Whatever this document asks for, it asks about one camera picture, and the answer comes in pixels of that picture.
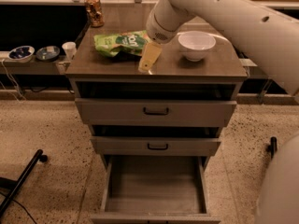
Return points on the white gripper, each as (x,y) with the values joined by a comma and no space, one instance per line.
(156,31)

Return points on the green rice chip bag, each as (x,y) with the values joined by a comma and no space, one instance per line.
(128,42)

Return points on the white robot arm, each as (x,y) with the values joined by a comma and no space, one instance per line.
(271,40)

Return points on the grey drawer cabinet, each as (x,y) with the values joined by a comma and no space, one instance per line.
(218,77)

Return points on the top drawer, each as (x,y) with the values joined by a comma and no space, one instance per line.
(171,113)

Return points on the bottom drawer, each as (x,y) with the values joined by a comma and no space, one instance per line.
(154,190)

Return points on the white bowl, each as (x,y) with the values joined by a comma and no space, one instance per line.
(195,45)

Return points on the white paper cup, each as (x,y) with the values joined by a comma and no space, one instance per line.
(70,49)

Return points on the low side shelf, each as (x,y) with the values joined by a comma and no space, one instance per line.
(33,67)

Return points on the grey blue bowl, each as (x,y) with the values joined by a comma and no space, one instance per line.
(48,54)

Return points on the blue patterned bowl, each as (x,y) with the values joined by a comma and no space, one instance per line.
(22,54)

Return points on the black right stand leg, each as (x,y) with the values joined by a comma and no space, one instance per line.
(272,148)

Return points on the black stand leg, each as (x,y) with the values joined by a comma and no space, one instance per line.
(13,186)
(272,148)

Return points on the black left stand leg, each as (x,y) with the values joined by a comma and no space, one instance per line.
(13,186)

